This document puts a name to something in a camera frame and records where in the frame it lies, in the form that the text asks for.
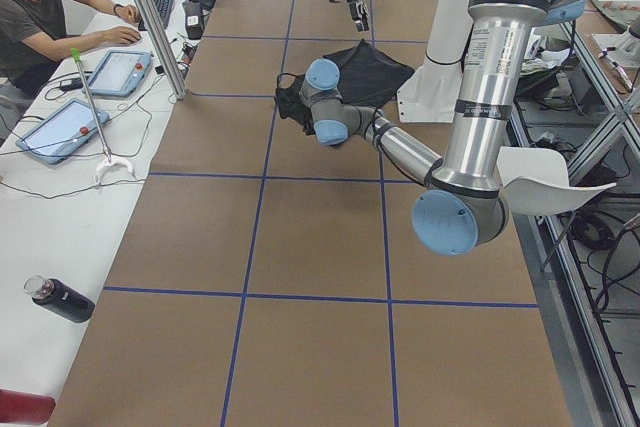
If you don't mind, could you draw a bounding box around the black printed t-shirt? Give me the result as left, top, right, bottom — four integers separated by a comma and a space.
275, 40, 415, 135

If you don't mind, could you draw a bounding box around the black box on table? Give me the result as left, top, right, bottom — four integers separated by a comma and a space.
182, 1, 204, 40

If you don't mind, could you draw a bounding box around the seated person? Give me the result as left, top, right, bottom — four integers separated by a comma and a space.
1, 0, 141, 97

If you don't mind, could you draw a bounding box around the far teach pendant tablet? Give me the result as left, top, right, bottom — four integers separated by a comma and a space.
88, 49, 153, 98

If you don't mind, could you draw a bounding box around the black water bottle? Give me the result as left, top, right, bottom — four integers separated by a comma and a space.
23, 275, 95, 323

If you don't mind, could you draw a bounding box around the aluminium frame post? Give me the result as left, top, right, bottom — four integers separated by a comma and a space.
134, 0, 187, 100

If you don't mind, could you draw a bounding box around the teach pendant tablet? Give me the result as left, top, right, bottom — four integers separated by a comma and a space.
15, 99, 97, 165
88, 49, 153, 98

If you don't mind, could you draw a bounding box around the white plastic chair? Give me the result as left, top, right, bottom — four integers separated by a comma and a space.
497, 146, 617, 216

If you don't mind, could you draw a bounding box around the black keyboard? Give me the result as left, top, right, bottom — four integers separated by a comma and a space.
137, 0, 179, 32

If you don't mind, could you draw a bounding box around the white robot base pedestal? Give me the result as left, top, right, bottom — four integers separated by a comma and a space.
397, 0, 473, 123

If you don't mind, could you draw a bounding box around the red bottle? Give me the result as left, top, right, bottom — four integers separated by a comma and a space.
1, 389, 56, 426

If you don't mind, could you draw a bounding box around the near teach pendant tablet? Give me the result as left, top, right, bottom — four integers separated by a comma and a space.
15, 99, 97, 165

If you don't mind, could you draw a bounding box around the reacher grabber stick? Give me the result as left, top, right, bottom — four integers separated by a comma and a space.
70, 47, 134, 186

